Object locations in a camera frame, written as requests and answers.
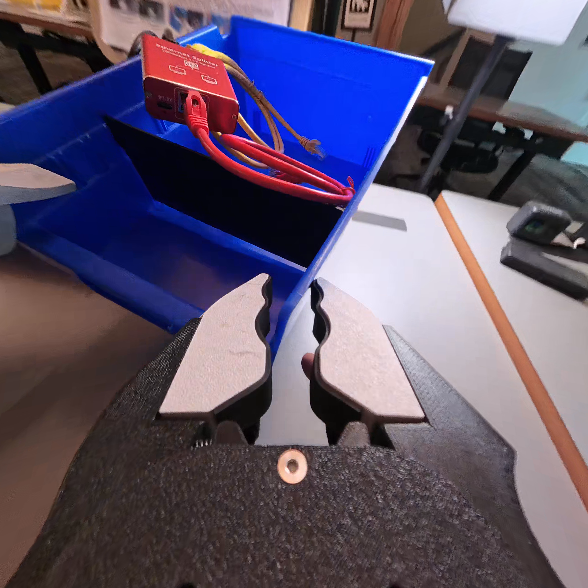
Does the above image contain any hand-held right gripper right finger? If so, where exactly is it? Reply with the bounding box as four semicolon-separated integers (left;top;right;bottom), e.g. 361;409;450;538
309;278;428;433

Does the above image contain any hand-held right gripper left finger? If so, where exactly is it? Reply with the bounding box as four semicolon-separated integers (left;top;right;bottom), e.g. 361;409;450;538
157;273;275;432

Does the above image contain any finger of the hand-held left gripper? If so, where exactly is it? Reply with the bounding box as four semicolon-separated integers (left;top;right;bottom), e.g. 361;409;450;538
0;163;77;256

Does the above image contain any blue plastic bin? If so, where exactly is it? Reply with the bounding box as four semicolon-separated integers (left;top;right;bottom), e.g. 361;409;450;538
0;16;435;364

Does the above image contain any red ethernet splitter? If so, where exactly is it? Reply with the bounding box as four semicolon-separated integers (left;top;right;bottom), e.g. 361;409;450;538
141;34;240;135

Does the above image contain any red ethernet cable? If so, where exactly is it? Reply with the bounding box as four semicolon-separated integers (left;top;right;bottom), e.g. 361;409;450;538
185;89;356;206

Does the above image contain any yellow ethernet cable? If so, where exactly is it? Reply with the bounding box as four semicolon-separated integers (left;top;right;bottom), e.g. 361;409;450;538
187;42;329;172

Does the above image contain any grey tape strip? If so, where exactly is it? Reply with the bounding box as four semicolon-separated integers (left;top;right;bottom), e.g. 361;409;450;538
351;211;408;232

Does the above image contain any orange edged white table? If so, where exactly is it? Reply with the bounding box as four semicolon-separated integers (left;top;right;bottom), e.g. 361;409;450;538
434;190;588;499

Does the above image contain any grey stapler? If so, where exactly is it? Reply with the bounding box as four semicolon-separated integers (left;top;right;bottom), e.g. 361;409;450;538
500;201;588;301

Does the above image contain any wooden table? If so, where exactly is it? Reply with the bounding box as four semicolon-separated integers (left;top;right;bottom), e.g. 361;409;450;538
416;83;588;143

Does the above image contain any black white marker sign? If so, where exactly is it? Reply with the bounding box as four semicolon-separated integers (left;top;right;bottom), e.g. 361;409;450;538
342;0;378;30

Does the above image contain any white panel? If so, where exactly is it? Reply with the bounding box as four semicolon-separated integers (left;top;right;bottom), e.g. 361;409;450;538
443;0;588;47

